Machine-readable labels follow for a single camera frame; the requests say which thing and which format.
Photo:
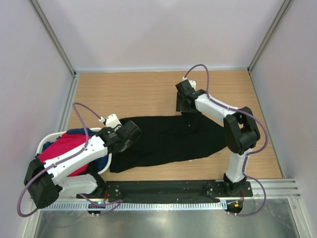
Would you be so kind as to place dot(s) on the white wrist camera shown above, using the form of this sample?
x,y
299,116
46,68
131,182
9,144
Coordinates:
x,y
110,121
192,82

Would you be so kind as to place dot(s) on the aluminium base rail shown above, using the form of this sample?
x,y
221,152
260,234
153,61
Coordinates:
x,y
271,187

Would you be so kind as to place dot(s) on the white perforated laundry basket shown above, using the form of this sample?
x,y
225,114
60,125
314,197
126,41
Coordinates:
x,y
104,168

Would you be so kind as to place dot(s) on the blue t shirt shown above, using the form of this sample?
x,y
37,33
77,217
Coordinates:
x,y
76,130

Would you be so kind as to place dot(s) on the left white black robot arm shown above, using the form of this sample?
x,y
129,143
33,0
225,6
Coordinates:
x,y
46,181

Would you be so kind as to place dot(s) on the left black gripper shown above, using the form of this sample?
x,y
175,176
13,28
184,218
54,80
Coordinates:
x,y
130,142

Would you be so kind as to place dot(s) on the black t shirt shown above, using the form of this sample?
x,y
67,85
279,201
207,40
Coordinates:
x,y
167,139

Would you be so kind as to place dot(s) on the left aluminium frame post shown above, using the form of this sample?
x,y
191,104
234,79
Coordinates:
x,y
53,37

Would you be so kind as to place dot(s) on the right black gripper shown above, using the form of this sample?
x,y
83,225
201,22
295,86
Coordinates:
x,y
180,106

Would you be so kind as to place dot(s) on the pink t shirt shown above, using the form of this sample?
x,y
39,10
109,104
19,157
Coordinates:
x,y
68,141

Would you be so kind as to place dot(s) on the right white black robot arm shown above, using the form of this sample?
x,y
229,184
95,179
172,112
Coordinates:
x,y
240,129

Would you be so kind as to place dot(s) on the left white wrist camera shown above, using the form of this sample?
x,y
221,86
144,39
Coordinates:
x,y
110,121

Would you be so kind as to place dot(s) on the right aluminium frame post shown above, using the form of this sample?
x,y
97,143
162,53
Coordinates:
x,y
282,11

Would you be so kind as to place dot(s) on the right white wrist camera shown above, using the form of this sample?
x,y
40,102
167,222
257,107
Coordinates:
x,y
192,82

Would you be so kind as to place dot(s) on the aluminium frame post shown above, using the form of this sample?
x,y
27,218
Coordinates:
x,y
53,37
282,11

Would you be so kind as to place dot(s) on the slotted grey cable duct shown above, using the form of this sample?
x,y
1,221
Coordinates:
x,y
85,205

